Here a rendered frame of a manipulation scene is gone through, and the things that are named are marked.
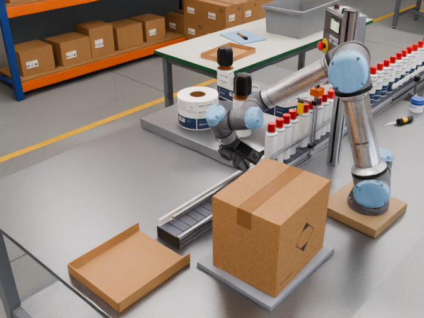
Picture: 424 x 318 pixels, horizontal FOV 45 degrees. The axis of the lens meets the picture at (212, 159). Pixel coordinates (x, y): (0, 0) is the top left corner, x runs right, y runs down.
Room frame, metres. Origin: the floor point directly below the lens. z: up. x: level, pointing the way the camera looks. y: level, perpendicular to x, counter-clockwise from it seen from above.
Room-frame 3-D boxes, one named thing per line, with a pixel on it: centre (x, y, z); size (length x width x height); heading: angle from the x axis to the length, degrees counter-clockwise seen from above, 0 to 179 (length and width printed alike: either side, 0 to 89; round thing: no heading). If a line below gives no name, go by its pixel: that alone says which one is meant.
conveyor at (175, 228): (2.02, -0.40, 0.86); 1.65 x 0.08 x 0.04; 137
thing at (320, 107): (2.10, -0.48, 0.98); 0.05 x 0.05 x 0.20
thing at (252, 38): (4.02, -0.26, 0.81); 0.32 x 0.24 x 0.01; 31
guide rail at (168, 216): (1.83, -0.18, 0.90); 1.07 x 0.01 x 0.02; 137
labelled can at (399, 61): (2.71, -1.04, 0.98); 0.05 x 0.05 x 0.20
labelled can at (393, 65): (2.65, -0.99, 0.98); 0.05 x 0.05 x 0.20
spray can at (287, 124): (1.92, -0.31, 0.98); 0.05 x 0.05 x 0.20
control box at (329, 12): (2.04, -0.54, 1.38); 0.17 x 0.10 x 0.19; 12
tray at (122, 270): (1.28, 0.27, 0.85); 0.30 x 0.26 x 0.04; 137
